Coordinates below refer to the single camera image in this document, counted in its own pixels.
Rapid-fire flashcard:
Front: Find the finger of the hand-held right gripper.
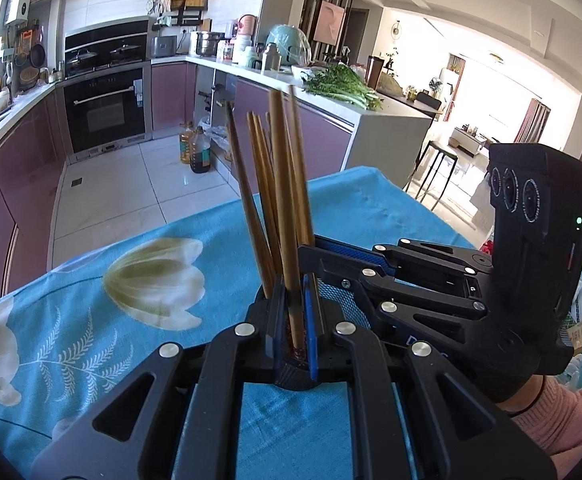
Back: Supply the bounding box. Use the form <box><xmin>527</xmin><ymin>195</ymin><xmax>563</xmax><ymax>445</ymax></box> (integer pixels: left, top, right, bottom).
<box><xmin>298</xmin><ymin>245</ymin><xmax>489</xmax><ymax>348</ymax></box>
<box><xmin>313</xmin><ymin>236</ymin><xmax>494</xmax><ymax>281</ymax></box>

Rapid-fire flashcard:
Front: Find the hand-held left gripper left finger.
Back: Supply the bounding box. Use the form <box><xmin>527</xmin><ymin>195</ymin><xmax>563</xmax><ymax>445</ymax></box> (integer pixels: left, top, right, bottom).
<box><xmin>31</xmin><ymin>287</ymin><xmax>289</xmax><ymax>480</ymax></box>

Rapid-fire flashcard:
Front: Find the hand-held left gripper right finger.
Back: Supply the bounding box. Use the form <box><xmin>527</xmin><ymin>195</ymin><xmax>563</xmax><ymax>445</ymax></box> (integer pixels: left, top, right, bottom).
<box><xmin>301</xmin><ymin>272</ymin><xmax>556</xmax><ymax>480</ymax></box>

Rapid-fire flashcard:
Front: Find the black mesh chopstick holder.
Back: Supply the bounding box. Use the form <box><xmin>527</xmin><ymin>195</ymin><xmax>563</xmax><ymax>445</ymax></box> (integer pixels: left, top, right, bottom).
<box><xmin>256</xmin><ymin>280</ymin><xmax>372</xmax><ymax>392</ymax></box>

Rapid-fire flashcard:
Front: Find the patterned-end wooden chopstick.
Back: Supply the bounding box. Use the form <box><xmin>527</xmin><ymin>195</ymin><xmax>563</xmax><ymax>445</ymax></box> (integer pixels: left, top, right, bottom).
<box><xmin>268</xmin><ymin>87</ymin><xmax>306</xmax><ymax>353</ymax></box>

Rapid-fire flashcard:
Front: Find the bundle of wooden chopsticks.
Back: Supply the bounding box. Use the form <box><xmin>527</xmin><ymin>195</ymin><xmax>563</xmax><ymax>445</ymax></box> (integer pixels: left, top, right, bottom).
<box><xmin>225</xmin><ymin>85</ymin><xmax>317</xmax><ymax>301</ymax></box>

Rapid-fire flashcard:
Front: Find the person's right forearm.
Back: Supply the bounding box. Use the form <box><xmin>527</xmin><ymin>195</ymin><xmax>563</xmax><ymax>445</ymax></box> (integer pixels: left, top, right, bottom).
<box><xmin>496</xmin><ymin>374</ymin><xmax>582</xmax><ymax>480</ymax></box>

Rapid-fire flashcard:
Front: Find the purple kitchen cabinet run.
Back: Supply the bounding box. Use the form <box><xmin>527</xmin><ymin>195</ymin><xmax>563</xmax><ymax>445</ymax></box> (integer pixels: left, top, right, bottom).
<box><xmin>151</xmin><ymin>55</ymin><xmax>434</xmax><ymax>191</ymax></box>
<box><xmin>0</xmin><ymin>82</ymin><xmax>67</xmax><ymax>311</ymax></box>

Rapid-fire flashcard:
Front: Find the black bar stool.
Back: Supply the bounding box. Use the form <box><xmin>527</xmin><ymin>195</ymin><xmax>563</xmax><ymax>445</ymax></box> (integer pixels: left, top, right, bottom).
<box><xmin>403</xmin><ymin>141</ymin><xmax>459</xmax><ymax>211</ymax></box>

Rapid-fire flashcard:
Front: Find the blue floral tablecloth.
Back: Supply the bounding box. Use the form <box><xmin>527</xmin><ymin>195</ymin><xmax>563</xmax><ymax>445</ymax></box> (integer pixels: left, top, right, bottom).
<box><xmin>0</xmin><ymin>165</ymin><xmax>476</xmax><ymax>480</ymax></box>

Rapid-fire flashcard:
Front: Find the bunch of leafy greens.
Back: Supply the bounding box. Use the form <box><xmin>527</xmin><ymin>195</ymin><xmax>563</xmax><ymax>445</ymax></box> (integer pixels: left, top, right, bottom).
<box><xmin>301</xmin><ymin>62</ymin><xmax>384</xmax><ymax>111</ymax></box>

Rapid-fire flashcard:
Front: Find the black chair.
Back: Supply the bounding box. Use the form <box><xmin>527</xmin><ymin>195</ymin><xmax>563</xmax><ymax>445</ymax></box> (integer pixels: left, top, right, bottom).
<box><xmin>415</xmin><ymin>91</ymin><xmax>444</xmax><ymax>117</ymax></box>

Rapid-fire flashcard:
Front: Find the dark sauce bottle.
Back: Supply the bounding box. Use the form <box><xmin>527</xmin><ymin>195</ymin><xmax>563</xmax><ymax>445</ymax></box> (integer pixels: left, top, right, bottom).
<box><xmin>189</xmin><ymin>127</ymin><xmax>213</xmax><ymax>175</ymax></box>

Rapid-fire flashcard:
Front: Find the clear plastic bag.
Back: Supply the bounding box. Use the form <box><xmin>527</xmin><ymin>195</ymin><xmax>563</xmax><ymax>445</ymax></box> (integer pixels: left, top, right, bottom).
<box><xmin>201</xmin><ymin>117</ymin><xmax>232</xmax><ymax>161</ymax></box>

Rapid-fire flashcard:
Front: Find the dark tumbler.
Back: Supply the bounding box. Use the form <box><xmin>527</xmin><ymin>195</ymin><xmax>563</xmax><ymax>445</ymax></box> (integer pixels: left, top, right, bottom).
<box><xmin>366</xmin><ymin>56</ymin><xmax>384</xmax><ymax>90</ymax></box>

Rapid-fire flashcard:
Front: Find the yellow cooking oil bottle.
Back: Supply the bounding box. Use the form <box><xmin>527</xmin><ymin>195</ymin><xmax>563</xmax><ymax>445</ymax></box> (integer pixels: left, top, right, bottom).
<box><xmin>178</xmin><ymin>122</ymin><xmax>197</xmax><ymax>165</ymax></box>

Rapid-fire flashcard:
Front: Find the steel thermos flask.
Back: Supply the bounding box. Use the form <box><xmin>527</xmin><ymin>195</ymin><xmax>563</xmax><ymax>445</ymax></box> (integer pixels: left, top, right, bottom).
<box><xmin>262</xmin><ymin>42</ymin><xmax>283</xmax><ymax>72</ymax></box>

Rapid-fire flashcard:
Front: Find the pale green air fryer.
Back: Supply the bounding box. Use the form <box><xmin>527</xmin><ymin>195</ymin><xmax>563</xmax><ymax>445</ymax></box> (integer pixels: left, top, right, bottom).
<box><xmin>265</xmin><ymin>24</ymin><xmax>312</xmax><ymax>67</ymax></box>

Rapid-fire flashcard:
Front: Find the dark slatted wood partition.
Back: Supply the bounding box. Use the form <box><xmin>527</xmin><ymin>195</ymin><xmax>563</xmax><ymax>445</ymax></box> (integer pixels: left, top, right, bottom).
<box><xmin>298</xmin><ymin>0</ymin><xmax>357</xmax><ymax>61</ymax></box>

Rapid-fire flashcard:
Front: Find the pink electric kettle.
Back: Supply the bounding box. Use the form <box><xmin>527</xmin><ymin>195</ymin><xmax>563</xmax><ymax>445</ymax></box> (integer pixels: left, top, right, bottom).
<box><xmin>236</xmin><ymin>14</ymin><xmax>259</xmax><ymax>41</ymax></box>

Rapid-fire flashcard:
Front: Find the stainless steel pot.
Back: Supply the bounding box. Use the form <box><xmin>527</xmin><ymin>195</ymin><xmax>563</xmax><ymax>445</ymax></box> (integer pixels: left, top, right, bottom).
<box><xmin>193</xmin><ymin>31</ymin><xmax>226</xmax><ymax>57</ymax></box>

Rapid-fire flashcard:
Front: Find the black integrated stove oven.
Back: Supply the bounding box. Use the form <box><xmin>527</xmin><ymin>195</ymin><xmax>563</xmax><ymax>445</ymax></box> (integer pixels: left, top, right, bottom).
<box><xmin>62</xmin><ymin>16</ymin><xmax>154</xmax><ymax>156</ymax></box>

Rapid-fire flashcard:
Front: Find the silver toaster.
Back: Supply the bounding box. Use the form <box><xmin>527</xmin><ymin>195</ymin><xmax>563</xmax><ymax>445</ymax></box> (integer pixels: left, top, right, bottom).
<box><xmin>151</xmin><ymin>36</ymin><xmax>178</xmax><ymax>58</ymax></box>

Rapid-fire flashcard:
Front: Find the pink wall painting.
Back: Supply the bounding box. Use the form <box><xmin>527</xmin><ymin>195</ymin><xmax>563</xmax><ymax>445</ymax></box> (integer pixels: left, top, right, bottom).
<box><xmin>313</xmin><ymin>0</ymin><xmax>346</xmax><ymax>47</ymax></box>

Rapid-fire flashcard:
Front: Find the black wall shelf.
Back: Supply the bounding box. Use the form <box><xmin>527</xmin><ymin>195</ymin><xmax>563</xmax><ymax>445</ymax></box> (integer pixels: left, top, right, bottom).
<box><xmin>151</xmin><ymin>0</ymin><xmax>209</xmax><ymax>31</ymax></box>

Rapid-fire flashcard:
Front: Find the wall rack with pans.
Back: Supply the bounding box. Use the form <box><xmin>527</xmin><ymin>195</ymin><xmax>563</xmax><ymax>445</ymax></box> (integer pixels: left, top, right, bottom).
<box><xmin>0</xmin><ymin>20</ymin><xmax>52</xmax><ymax>91</ymax></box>

